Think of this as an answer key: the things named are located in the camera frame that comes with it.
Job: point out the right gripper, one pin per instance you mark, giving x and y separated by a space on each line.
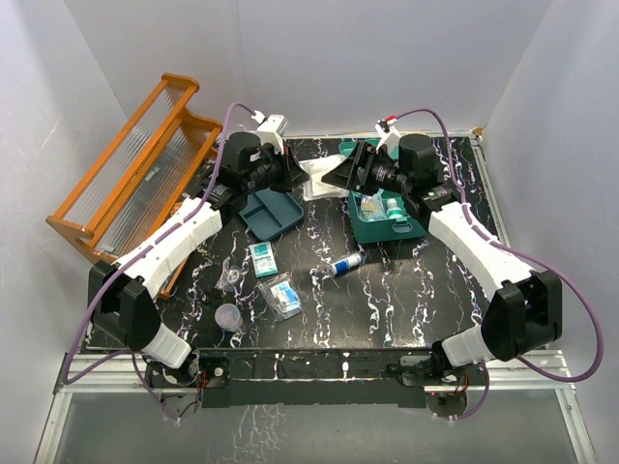
353 172

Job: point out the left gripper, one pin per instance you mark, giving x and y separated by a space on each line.
292 175

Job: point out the white gauze packet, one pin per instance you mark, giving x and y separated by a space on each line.
315 188

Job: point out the blue cotton swab bag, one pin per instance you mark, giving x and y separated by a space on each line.
371 207

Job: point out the blue divided tray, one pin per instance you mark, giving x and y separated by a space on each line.
269 214

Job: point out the green medicine box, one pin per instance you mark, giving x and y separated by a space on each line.
386 230

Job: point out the white green-label bottle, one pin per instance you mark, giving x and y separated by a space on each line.
393 209

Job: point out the teal white wipe packet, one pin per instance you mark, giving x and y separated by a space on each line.
263 260

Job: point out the white blue tube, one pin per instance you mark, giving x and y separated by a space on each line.
346 264

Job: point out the clear bag blue bandages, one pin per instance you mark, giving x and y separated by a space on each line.
281 295

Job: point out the small clear bag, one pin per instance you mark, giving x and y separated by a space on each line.
230 275

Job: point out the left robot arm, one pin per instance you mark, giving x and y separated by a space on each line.
122 294

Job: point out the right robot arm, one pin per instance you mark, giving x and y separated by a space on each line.
525 306

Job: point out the orange wooden shelf rack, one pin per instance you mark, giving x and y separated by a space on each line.
139 180

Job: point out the clear plastic cup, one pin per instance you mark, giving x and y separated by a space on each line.
229 318

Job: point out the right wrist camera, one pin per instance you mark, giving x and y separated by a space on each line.
389 135

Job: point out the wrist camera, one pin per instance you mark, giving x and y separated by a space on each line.
272 129
389 135

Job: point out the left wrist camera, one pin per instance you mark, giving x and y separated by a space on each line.
272 129

